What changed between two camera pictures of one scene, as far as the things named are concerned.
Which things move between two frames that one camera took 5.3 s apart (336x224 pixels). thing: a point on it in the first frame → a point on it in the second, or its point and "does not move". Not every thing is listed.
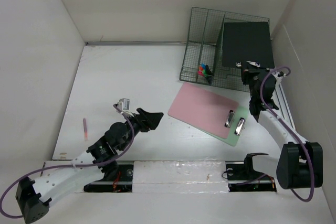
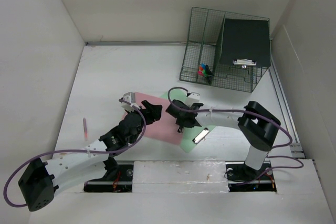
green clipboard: x=237 y=126 → x=190 y=137
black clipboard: x=247 y=41 does not move
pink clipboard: x=205 y=109 → x=165 y=128
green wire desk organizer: x=205 y=45 does not move
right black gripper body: x=249 y=76 → x=180 y=123
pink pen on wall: x=85 y=127 does not move
